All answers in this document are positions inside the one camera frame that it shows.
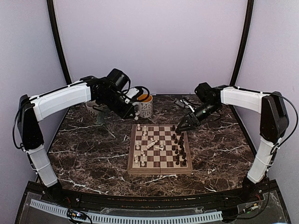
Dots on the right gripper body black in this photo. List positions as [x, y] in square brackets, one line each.
[210, 108]

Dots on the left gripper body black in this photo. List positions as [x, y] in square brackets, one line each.
[111, 101]

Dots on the white chess queen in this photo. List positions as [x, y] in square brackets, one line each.
[150, 145]

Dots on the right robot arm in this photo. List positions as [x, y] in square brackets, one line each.
[273, 122]

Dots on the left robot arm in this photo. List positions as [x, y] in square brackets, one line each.
[33, 112]

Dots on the wooden chess board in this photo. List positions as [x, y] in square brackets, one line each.
[170, 155]

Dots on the white ceramic mug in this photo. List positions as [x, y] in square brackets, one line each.
[95, 110]

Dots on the yellow inside patterned mug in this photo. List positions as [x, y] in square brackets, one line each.
[144, 108]

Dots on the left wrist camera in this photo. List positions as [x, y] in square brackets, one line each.
[119, 78]

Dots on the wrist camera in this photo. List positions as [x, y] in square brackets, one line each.
[204, 92]
[119, 78]

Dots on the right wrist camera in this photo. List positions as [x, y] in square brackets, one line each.
[204, 92]

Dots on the black frame post right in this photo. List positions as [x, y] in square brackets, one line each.
[243, 42]

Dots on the black frame post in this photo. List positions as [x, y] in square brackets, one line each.
[57, 40]
[243, 42]

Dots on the black frame post left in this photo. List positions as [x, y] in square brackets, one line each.
[57, 40]

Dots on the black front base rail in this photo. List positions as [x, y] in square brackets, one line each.
[83, 197]

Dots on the white cable duct strip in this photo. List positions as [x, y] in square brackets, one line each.
[125, 217]

